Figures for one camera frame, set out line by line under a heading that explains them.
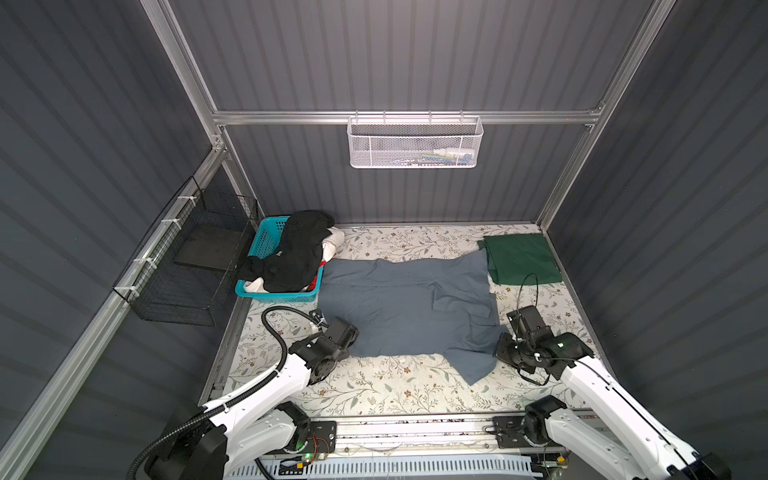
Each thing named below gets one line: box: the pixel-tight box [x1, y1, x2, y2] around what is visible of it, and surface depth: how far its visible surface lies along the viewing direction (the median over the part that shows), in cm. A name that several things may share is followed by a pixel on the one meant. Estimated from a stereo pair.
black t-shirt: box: [238, 210, 335, 293], surface depth 98 cm
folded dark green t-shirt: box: [477, 234, 563, 285], surface depth 109 cm
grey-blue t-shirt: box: [318, 250, 509, 386], surface depth 100 cm
